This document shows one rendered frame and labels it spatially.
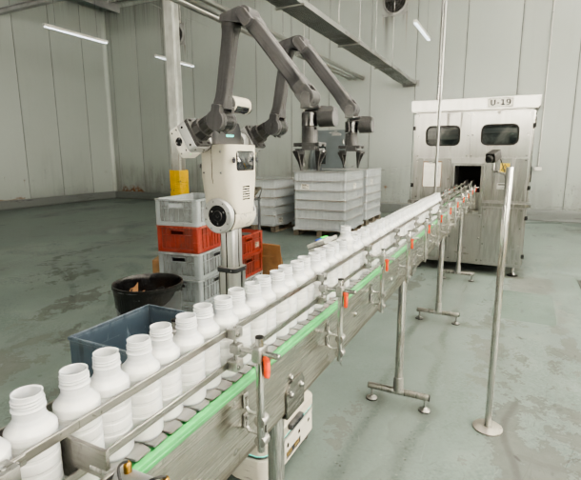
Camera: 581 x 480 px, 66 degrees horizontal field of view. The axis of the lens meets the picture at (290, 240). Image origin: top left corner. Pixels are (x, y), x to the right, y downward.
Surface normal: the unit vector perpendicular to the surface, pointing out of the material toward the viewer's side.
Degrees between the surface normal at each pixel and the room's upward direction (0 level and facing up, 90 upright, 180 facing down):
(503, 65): 90
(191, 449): 90
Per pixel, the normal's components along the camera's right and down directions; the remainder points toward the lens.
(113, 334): 0.90, 0.08
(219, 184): -0.44, 0.35
